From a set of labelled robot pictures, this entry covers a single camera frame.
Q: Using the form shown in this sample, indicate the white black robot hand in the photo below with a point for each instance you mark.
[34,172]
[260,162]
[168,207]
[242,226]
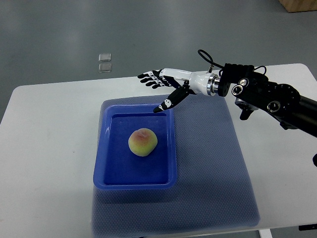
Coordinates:
[206,83]

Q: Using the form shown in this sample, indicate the green pink peach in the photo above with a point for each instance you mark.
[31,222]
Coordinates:
[142,142]

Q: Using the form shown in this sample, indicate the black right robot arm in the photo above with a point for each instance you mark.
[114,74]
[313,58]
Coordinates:
[252,91]

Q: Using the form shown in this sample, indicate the upper metal floor plate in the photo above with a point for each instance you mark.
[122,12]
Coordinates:
[105,57]

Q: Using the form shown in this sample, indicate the blue plastic tray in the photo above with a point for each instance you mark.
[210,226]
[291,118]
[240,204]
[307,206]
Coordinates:
[117,168]

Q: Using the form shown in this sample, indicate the blue grey mesh mat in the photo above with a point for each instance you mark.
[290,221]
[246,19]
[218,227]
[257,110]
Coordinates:
[213,190]

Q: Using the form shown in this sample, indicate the wooden box corner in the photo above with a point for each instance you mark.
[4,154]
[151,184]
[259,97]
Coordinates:
[293,6]

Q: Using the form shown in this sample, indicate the white table leg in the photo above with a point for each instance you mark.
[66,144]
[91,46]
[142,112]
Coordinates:
[265,233]

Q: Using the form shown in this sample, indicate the black table edge bracket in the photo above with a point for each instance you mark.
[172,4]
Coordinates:
[307,227]

